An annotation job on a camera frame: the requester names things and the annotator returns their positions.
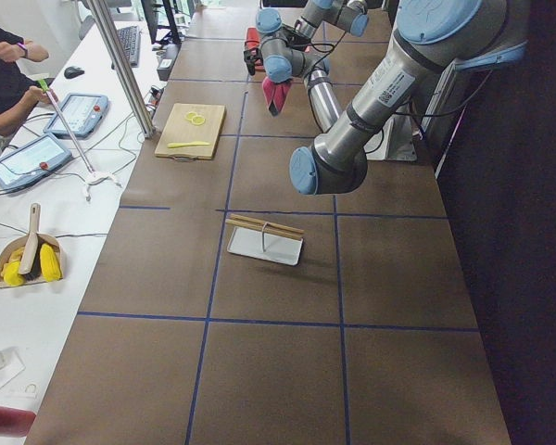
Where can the black computer mouse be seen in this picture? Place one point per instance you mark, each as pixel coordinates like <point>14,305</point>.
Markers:
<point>73,72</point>

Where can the teach pendant tablet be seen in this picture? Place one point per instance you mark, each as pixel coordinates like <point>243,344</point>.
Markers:
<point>32,162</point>
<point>84,112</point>

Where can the pink grey wiping cloth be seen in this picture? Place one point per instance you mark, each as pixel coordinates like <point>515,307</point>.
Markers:
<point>275,106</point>

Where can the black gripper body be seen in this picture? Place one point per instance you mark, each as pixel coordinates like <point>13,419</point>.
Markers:
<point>250,65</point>

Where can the black keyboard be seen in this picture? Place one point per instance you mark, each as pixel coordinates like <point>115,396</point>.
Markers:
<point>130,39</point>

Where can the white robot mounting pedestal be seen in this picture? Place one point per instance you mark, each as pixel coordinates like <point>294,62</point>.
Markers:
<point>393,142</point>

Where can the silver reacher grabber stick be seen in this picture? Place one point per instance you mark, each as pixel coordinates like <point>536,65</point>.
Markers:
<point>93,177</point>

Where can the wooden hand brush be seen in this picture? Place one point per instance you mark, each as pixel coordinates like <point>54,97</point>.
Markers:
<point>29,264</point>

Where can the white towel rack tray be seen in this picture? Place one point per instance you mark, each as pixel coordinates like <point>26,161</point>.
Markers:
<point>263,240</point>

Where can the wooden cutting board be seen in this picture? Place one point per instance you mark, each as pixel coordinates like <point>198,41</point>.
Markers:
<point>178,129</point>

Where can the lower teach pendant tablet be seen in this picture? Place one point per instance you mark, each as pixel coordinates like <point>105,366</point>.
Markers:
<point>32,162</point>

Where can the red object at corner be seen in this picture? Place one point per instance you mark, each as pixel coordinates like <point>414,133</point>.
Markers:
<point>15,423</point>

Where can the yellow cloth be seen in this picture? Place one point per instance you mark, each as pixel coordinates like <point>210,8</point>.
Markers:
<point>46,266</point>

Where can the upper teach pendant tablet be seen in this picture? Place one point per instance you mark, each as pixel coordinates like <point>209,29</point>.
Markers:
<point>84,112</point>

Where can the person in black shirt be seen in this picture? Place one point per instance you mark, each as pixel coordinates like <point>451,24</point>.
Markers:
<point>19,94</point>

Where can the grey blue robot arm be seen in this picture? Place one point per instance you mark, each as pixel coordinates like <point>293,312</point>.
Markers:
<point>348,16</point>
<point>428,37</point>

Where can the aluminium frame post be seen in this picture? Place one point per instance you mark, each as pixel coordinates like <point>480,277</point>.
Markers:
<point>108,31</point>

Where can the yellow plastic knife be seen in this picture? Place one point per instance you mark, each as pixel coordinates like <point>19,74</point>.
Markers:
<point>188,144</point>

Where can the pink plastic bin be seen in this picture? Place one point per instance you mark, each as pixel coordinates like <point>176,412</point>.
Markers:
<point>294,38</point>

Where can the wooden dustpan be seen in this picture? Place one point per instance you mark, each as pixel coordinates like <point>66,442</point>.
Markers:
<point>20,242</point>

